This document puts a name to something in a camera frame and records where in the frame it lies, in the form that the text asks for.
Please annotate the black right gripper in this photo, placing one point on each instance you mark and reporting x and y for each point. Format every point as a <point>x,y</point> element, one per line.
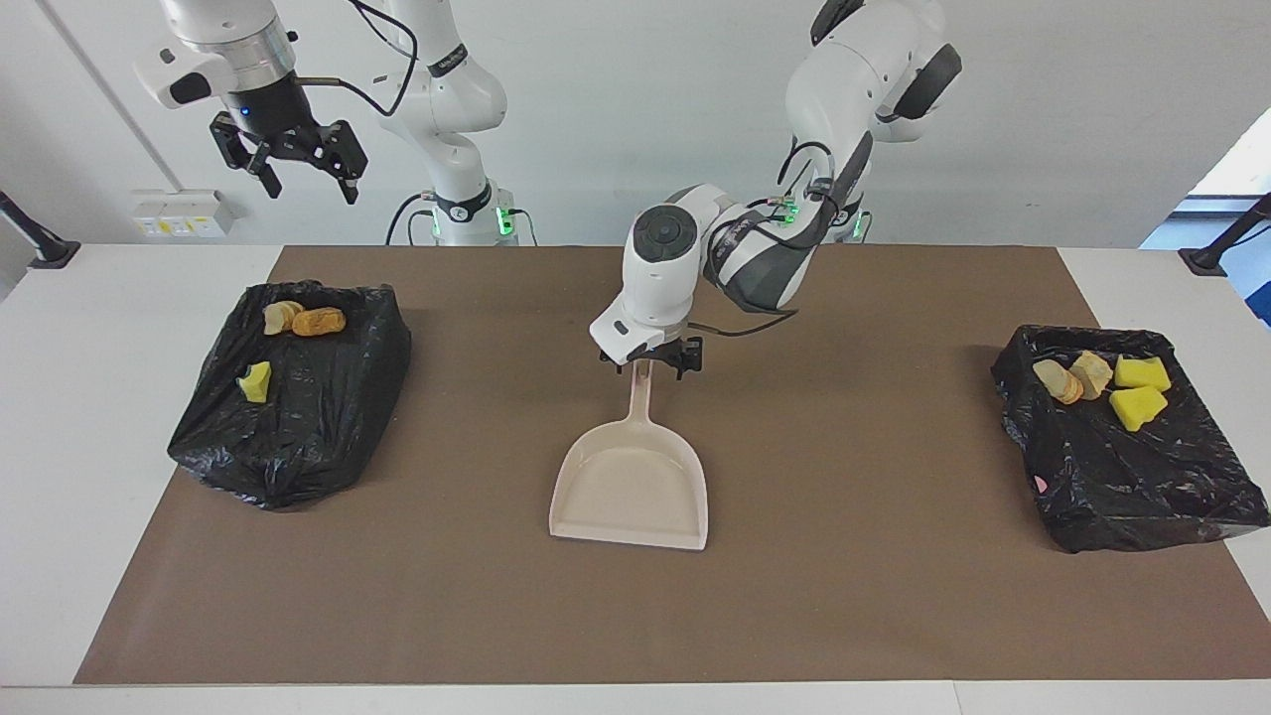
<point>278,114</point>

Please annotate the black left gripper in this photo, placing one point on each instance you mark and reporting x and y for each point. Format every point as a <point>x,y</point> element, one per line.
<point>650,355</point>

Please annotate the beige plastic dustpan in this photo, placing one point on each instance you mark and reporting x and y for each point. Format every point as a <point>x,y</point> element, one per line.
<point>631,487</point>

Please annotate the striped croissant toy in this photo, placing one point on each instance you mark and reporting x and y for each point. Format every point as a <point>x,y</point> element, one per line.
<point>281,316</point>

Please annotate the brown bread roll toy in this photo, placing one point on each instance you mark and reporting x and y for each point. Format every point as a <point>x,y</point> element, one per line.
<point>318,321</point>

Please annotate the yellow sponge piece green edge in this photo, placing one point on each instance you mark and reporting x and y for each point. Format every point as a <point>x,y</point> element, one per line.
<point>255,381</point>

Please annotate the beige sponge chunk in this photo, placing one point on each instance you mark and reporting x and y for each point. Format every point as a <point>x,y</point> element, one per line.
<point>1057,382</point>
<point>1092,374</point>

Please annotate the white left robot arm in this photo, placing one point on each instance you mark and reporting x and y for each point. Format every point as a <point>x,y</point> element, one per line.
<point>665,268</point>

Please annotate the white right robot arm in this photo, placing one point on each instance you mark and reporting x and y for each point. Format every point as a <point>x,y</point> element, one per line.
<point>447,89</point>

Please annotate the black bag lined bin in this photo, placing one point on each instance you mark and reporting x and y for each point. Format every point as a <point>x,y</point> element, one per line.
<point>298,437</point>

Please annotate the black bag bin pink spot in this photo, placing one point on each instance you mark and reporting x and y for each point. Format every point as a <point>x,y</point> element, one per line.
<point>1122,467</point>

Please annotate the black clamp stand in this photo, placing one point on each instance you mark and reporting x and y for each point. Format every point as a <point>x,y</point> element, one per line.
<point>1226,238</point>
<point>35,238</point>

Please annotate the brown paper table mat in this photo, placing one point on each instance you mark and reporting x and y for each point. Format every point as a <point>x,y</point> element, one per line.
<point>844,596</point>

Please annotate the white wall socket box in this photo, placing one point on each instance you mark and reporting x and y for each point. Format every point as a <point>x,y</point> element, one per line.
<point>179,212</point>

